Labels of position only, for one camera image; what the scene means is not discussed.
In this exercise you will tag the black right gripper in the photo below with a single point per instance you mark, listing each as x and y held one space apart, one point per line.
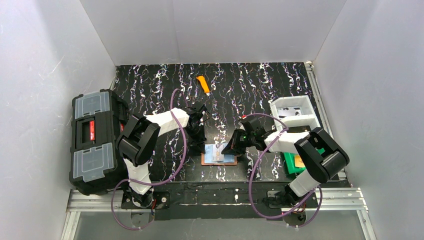
237 142

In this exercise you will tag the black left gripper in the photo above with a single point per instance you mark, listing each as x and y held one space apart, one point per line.
197 138

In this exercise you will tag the light blue credit card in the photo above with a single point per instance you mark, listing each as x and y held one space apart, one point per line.
213 154

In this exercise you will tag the white credit card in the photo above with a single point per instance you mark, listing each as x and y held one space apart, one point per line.
289 112

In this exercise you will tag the orange credit card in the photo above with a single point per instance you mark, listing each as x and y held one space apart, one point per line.
298 162

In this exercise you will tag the black toolbox with clear lids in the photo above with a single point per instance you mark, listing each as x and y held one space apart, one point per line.
98 119

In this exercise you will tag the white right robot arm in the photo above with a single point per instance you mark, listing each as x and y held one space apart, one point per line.
321 155

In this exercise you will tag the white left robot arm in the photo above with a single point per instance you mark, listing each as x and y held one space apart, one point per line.
138 139

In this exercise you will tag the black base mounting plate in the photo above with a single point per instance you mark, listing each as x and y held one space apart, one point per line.
192 200

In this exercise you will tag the green plastic bin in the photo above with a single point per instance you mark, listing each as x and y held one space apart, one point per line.
289 160

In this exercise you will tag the orange utility knife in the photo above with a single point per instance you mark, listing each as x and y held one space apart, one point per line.
202 80

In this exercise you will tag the white plastic bin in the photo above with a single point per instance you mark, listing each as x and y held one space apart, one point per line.
296 124

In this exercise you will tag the aluminium frame rail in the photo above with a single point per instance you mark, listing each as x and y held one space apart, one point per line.
333 199

